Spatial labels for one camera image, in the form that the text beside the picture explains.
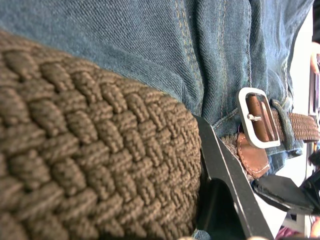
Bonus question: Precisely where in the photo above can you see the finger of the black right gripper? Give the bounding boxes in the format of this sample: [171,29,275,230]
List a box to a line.
[301,171,320,206]
[251,174,320,216]

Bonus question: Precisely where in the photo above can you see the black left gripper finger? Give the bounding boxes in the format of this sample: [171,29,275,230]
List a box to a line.
[193,114,275,240]

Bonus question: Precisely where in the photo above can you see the brown braided belt with buckle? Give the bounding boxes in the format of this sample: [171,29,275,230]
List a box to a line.
[0,29,320,240]

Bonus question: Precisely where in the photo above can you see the blue denim shorts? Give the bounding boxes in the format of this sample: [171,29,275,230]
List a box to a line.
[0,0,315,240]

